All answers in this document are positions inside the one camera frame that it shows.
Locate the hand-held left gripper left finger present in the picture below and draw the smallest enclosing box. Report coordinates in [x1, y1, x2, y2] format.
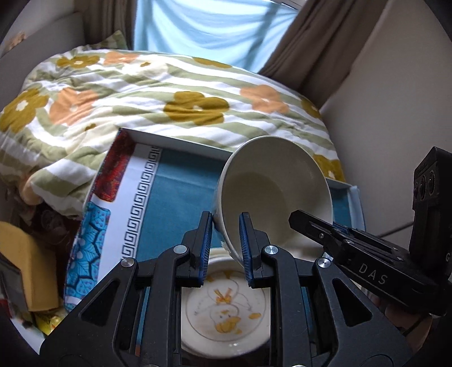
[40, 211, 214, 367]

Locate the dark cable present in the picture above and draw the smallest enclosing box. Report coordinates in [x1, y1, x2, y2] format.
[365, 222, 414, 240]

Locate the person's right hand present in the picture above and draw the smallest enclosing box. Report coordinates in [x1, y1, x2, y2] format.
[372, 296, 438, 341]

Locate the green patterned pillow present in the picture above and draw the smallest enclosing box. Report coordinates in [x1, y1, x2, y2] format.
[94, 30, 129, 51]

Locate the person's right forearm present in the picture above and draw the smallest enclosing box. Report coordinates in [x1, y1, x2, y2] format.
[403, 314, 452, 357]

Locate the yellow sponge block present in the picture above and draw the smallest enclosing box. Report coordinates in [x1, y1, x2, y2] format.
[0, 220, 60, 312]

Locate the dark grey box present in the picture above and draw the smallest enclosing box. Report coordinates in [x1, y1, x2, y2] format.
[0, 254, 28, 312]

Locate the flower print blanket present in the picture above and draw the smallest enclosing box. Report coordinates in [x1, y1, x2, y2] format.
[0, 49, 347, 216]

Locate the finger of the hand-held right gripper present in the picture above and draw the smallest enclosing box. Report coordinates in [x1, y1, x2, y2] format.
[332, 222, 400, 254]
[289, 210, 349, 261]

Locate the flower print plate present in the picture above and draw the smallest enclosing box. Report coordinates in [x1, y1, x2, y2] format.
[181, 247, 272, 357]

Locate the dark brown printed bag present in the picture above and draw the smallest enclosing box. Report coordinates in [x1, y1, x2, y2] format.
[26, 203, 83, 255]

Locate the white bed headboard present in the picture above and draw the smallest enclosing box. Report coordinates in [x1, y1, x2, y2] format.
[0, 10, 85, 59]

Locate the white bowl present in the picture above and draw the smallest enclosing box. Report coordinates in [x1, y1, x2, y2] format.
[212, 135, 333, 265]

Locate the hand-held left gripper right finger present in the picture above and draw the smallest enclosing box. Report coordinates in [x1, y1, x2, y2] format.
[239, 212, 414, 367]

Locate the light blue curtain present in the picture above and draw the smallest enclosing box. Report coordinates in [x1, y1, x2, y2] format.
[134, 0, 301, 75]

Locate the blue patterned tray box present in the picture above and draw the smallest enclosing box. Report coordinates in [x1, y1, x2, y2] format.
[64, 132, 354, 357]

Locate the yellow packet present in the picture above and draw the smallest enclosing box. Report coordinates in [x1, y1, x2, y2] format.
[33, 310, 66, 337]

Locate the brown curtain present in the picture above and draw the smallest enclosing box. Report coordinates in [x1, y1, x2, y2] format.
[258, 0, 389, 108]
[72, 0, 138, 52]

